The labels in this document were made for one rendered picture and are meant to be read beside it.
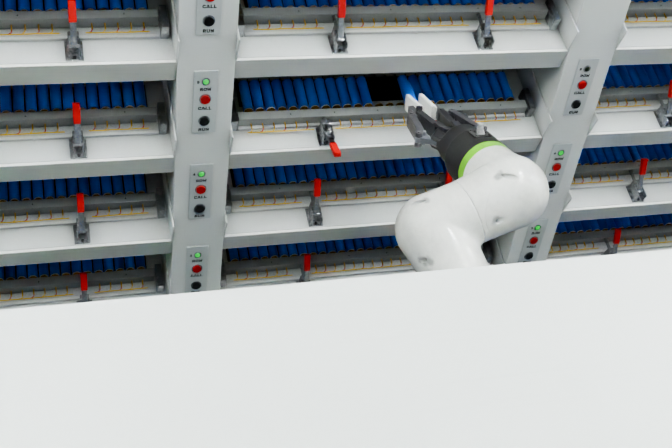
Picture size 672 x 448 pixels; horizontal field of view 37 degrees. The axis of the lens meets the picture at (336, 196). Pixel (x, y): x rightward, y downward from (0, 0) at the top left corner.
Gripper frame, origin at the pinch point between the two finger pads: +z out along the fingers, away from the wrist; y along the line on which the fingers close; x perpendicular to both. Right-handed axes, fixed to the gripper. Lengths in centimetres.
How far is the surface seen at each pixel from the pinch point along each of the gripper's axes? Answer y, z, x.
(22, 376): 70, -127, -45
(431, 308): 56, -126, -45
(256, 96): 26.3, 13.8, 1.0
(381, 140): 4.7, 5.6, 8.0
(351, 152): 10.5, 5.4, 9.9
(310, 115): 17.5, 8.8, 3.4
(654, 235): -68, 15, 42
